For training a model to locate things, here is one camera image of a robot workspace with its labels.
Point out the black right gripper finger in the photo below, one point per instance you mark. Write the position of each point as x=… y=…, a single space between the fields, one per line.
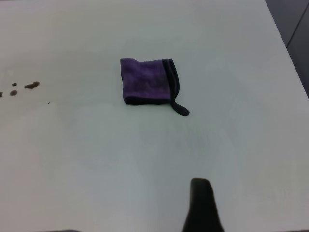
x=201 y=207

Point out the purple microfiber cloth black trim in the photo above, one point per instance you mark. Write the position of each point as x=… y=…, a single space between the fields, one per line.
x=144 y=79

